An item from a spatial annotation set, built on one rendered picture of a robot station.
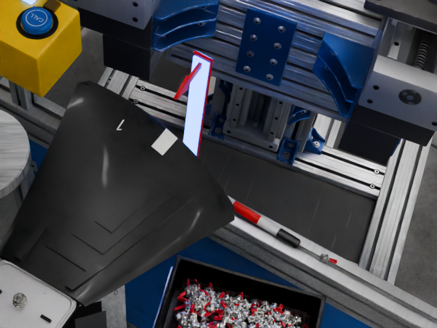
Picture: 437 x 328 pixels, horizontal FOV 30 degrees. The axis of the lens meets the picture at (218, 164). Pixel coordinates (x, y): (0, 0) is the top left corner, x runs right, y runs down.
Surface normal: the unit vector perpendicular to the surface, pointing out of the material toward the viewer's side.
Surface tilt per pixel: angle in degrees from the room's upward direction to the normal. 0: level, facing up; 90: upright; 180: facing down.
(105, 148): 12
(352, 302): 90
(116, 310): 50
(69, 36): 90
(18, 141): 0
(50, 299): 7
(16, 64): 90
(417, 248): 0
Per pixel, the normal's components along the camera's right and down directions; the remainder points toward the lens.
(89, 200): 0.26, -0.51
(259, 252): -0.48, 0.73
